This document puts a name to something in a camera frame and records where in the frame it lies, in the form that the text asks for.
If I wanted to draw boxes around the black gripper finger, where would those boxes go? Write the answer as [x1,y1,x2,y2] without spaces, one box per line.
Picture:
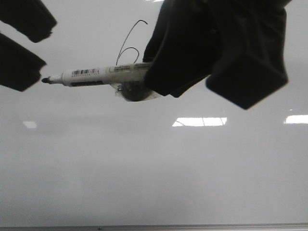
[205,0,289,109]
[143,0,222,98]

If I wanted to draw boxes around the grey aluminium whiteboard frame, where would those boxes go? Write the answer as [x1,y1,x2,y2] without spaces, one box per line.
[0,222,308,231]

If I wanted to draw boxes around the white glossy whiteboard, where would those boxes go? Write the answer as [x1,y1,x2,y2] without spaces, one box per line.
[0,0,308,226]

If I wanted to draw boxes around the white dry-erase marker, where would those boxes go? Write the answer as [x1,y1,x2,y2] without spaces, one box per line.
[41,63,151,87]

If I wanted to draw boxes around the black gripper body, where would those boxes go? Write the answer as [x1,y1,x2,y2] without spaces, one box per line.
[0,0,57,92]

